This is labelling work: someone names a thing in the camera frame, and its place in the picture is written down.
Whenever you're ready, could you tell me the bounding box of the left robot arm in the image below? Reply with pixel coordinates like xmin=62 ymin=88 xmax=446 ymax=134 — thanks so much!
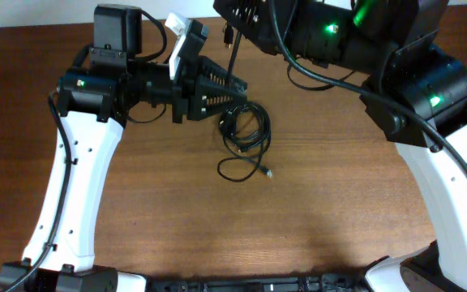
xmin=0 ymin=4 xmax=246 ymax=291

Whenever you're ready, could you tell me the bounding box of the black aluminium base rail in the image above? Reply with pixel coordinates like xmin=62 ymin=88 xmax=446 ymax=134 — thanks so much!
xmin=145 ymin=273 xmax=371 ymax=292

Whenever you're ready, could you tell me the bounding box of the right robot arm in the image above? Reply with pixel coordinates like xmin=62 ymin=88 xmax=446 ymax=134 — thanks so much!
xmin=213 ymin=0 xmax=467 ymax=291

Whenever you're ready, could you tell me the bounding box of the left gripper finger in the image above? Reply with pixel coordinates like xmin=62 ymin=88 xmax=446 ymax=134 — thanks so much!
xmin=186 ymin=92 xmax=247 ymax=121
xmin=188 ymin=56 xmax=247 ymax=96

